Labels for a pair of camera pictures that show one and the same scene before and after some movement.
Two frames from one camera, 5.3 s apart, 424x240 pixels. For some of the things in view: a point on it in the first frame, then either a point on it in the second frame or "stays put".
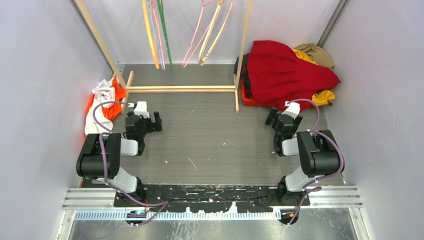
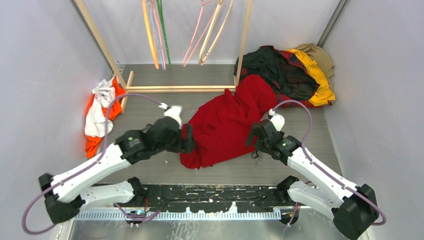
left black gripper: [153, 127] to [183, 145]
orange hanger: [150, 34] stays put
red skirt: [277, 74] to [224, 121]
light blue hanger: [154, 36] stays put
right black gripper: [272, 115] to [257, 144]
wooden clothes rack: [108, 60] stays put
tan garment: [318, 54] stays put
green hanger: [161, 8] stays put
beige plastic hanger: [201, 61] stays put
